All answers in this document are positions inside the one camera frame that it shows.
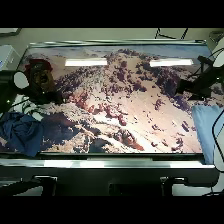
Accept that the dark blue garment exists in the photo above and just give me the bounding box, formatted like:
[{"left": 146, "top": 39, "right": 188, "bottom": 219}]
[{"left": 0, "top": 111, "right": 45, "bottom": 158}]

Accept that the light blue garment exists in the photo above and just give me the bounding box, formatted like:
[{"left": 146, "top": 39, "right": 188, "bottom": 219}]
[{"left": 190, "top": 104, "right": 224, "bottom": 166}]

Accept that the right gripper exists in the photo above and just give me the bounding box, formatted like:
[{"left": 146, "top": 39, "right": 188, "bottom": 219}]
[{"left": 175, "top": 73, "right": 212, "bottom": 102}]

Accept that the red-brown garment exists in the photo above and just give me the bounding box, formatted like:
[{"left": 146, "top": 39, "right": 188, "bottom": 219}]
[{"left": 23, "top": 58, "right": 58, "bottom": 98}]

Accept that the white striped garment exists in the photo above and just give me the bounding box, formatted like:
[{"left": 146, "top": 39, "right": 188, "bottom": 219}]
[{"left": 9, "top": 94, "right": 46, "bottom": 122}]

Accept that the silver frame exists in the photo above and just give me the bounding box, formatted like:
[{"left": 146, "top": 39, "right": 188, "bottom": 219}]
[{"left": 0, "top": 155, "right": 224, "bottom": 197}]

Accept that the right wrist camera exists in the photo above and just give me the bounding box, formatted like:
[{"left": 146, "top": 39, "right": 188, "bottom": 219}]
[{"left": 197, "top": 55, "right": 215, "bottom": 77}]

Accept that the black cable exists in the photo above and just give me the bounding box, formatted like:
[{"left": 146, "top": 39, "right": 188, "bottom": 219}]
[{"left": 211, "top": 109, "right": 224, "bottom": 174}]

